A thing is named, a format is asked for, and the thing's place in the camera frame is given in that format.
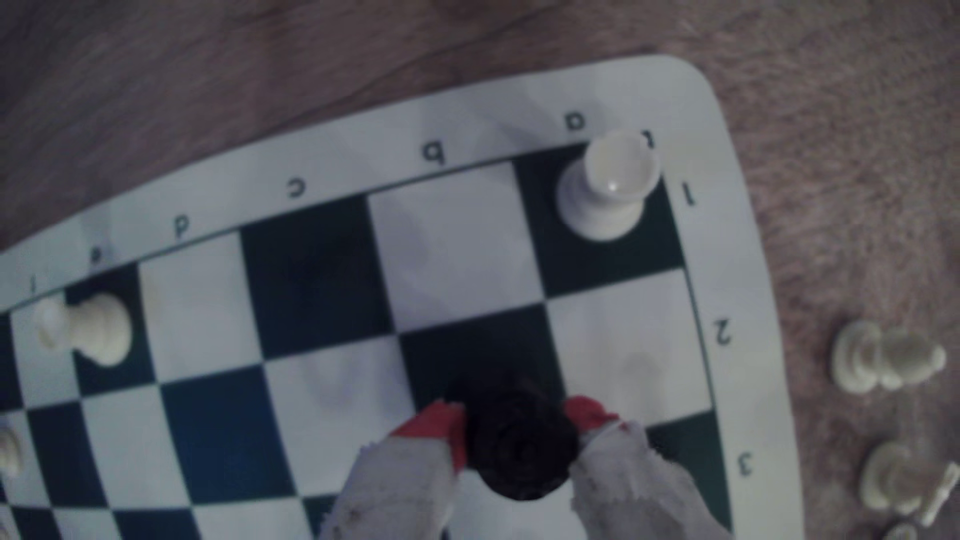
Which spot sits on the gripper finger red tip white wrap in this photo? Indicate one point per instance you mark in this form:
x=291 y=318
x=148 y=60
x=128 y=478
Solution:
x=397 y=480
x=637 y=487

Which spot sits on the black chess piece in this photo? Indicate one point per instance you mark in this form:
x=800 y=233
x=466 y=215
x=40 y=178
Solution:
x=519 y=446

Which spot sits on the green and white chess mat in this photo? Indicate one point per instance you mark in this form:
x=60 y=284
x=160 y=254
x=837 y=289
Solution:
x=315 y=277

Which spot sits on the white chess piece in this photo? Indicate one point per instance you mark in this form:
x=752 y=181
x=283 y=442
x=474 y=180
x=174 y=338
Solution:
x=7 y=454
x=896 y=480

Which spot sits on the white chess pawn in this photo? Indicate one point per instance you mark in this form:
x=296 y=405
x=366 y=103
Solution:
x=877 y=358
x=94 y=330

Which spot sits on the white chess rook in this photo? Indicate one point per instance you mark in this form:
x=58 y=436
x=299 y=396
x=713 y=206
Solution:
x=604 y=191

